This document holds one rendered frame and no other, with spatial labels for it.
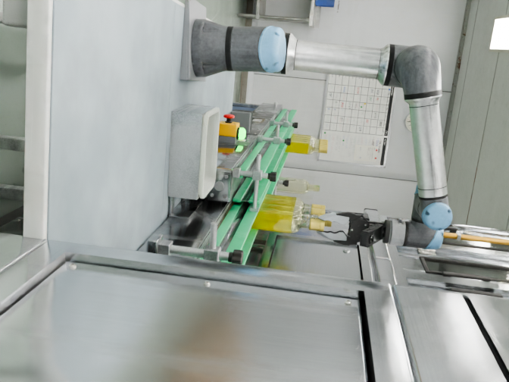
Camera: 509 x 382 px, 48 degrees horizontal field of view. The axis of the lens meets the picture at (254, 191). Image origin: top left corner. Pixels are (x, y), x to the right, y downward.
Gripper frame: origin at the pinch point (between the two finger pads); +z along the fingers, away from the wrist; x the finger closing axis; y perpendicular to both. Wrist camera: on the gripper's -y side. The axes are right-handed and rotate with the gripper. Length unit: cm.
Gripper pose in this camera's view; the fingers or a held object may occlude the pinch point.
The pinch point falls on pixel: (321, 225)
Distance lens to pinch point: 171.5
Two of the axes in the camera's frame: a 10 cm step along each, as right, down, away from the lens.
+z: -9.9, -1.1, 1.0
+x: 0.9, -9.7, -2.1
